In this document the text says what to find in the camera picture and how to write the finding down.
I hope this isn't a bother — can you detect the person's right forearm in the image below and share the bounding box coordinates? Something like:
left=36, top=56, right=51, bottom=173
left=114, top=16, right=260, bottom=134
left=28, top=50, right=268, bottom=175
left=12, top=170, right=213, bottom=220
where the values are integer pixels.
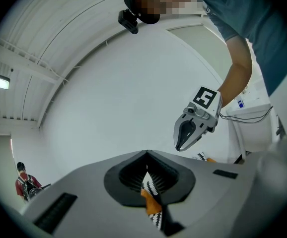
left=217, top=35, right=254, bottom=109

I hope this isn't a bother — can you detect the person's head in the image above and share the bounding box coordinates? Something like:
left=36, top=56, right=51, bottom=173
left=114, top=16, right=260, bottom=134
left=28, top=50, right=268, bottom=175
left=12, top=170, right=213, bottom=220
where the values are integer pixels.
left=123, top=0, right=205, bottom=25

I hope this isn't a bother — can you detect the black head camera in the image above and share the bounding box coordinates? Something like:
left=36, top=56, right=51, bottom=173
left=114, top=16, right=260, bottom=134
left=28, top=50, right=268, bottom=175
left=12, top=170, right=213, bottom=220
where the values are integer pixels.
left=118, top=8, right=140, bottom=35

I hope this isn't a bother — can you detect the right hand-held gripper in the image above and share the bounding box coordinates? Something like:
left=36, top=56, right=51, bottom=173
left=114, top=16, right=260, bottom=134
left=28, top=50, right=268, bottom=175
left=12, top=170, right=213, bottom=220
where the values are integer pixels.
left=173, top=86, right=223, bottom=152

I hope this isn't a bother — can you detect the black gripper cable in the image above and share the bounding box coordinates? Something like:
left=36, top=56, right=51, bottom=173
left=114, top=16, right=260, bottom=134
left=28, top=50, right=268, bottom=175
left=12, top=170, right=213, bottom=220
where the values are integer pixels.
left=219, top=105, right=274, bottom=124

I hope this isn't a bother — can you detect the person's teal shirt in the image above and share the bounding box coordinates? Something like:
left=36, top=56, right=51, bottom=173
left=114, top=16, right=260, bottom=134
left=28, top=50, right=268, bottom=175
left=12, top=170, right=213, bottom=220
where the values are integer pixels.
left=198, top=0, right=287, bottom=98

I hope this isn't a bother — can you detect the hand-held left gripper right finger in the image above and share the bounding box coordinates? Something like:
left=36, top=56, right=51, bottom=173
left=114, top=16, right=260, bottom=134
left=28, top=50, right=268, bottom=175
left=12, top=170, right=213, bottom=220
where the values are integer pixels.
left=146, top=150, right=259, bottom=238

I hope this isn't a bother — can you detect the black backpack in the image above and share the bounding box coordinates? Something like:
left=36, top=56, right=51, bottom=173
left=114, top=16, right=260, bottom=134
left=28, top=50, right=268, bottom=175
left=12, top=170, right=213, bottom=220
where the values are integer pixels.
left=21, top=174, right=43, bottom=201

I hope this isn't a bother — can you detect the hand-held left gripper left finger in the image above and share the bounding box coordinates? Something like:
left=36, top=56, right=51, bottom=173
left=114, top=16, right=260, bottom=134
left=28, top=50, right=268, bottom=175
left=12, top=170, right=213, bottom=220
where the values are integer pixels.
left=21, top=150, right=164, bottom=238

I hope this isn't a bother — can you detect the black white striped blanket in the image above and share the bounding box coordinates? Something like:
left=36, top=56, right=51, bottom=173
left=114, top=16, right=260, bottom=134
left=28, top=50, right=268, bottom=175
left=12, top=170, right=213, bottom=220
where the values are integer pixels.
left=142, top=152, right=208, bottom=231

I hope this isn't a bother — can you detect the white counter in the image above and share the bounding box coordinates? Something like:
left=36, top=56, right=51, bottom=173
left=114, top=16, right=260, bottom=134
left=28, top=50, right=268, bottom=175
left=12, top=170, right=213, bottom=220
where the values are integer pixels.
left=226, top=79, right=280, bottom=158

